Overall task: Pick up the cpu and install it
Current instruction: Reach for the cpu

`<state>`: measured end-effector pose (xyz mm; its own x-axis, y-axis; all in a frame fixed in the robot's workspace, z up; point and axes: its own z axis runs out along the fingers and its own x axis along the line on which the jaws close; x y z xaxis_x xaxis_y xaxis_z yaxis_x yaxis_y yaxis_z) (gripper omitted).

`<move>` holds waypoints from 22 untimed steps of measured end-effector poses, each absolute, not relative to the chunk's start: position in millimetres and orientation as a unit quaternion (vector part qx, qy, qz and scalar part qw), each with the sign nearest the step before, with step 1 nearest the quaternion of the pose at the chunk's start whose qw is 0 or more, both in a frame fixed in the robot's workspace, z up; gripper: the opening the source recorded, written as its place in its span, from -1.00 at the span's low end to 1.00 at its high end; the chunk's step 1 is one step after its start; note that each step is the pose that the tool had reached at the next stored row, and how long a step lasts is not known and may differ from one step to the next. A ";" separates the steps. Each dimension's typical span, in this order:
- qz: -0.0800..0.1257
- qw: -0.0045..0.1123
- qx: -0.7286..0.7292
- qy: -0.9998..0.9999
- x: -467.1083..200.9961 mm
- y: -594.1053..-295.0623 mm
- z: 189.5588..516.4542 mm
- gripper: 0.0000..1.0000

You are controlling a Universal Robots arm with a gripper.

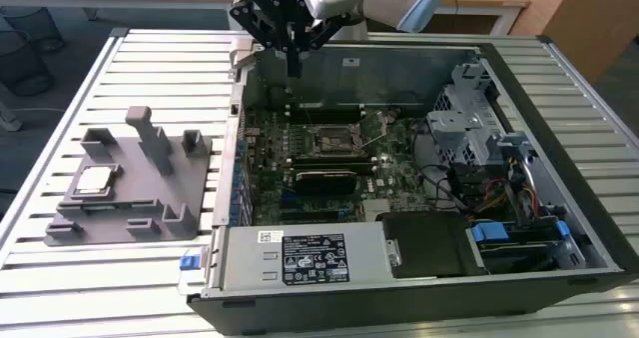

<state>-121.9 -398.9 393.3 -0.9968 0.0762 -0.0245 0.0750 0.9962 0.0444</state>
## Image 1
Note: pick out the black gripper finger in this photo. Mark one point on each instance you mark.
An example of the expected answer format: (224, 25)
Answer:
(259, 27)
(324, 34)

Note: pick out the silver square CPU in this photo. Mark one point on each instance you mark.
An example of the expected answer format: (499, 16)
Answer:
(95, 179)

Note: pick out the CPU socket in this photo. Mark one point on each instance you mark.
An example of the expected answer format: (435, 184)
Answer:
(333, 140)

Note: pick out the small white black sticker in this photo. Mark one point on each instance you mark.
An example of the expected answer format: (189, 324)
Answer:
(351, 62)

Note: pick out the black RAM slot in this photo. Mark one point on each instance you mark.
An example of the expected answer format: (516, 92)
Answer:
(324, 107)
(324, 116)
(324, 112)
(332, 171)
(332, 159)
(332, 163)
(332, 167)
(324, 121)

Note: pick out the silver metal drive cage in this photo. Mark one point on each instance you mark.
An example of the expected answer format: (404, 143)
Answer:
(450, 128)

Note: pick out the green motherboard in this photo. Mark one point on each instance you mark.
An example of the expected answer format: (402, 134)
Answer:
(399, 166)

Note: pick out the silver finned heatsink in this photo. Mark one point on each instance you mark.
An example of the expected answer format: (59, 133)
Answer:
(376, 208)

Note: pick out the grey plastic parts rack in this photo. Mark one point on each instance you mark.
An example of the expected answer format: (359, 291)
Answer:
(135, 188)

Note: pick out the wooden cabinet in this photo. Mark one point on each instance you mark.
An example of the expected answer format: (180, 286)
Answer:
(588, 24)

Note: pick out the white barcode sticker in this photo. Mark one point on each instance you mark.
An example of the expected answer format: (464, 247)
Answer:
(269, 236)

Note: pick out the silver metal support bar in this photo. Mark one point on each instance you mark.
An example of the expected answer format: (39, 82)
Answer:
(530, 173)

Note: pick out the white metal furniture foot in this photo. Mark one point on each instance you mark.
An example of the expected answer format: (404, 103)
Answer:
(7, 119)

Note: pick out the black rating label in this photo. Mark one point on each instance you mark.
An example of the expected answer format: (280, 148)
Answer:
(313, 259)

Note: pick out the silver power supply box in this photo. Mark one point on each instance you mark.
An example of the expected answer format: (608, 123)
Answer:
(239, 255)

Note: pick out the blue disk carrier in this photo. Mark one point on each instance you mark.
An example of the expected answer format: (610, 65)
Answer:
(488, 233)

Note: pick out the blue case latch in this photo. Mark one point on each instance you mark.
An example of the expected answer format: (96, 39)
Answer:
(189, 262)

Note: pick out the blue drive clip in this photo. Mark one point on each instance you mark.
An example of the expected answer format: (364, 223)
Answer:
(562, 229)

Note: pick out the black open PC case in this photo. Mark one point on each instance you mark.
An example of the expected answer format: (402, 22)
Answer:
(349, 312)

